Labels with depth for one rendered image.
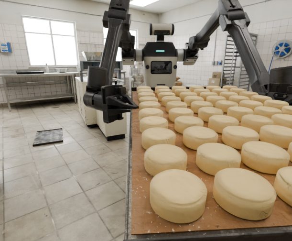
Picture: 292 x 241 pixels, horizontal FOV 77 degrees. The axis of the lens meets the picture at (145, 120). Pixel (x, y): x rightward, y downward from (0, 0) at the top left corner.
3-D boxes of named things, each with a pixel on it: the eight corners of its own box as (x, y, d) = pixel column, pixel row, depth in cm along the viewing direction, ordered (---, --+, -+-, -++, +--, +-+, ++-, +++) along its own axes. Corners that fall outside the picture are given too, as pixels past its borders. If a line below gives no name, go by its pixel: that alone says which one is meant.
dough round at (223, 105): (231, 115, 42) (232, 106, 41) (210, 110, 45) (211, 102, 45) (240, 110, 45) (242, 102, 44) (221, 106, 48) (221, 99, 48)
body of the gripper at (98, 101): (104, 86, 47) (89, 84, 52) (107, 124, 50) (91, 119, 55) (124, 84, 52) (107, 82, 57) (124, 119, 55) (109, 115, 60)
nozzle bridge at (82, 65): (79, 80, 336) (77, 60, 326) (117, 79, 365) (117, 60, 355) (81, 82, 307) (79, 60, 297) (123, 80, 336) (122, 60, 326)
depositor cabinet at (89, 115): (79, 113, 443) (74, 77, 418) (108, 110, 471) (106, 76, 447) (86, 129, 332) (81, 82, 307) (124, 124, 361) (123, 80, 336)
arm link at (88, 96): (95, 107, 62) (80, 106, 58) (97, 86, 61) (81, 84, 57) (108, 110, 58) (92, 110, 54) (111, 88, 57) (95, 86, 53)
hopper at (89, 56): (82, 60, 327) (81, 52, 323) (113, 60, 350) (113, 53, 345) (84, 60, 302) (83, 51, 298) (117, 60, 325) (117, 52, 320)
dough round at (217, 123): (201, 127, 34) (203, 117, 34) (218, 122, 37) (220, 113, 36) (226, 137, 31) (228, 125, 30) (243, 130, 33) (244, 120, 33)
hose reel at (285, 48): (285, 89, 440) (296, 38, 408) (282, 89, 430) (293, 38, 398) (266, 87, 472) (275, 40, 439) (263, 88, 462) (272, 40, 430)
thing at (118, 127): (97, 128, 340) (92, 78, 314) (115, 125, 354) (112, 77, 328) (105, 142, 279) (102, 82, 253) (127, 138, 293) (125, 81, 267)
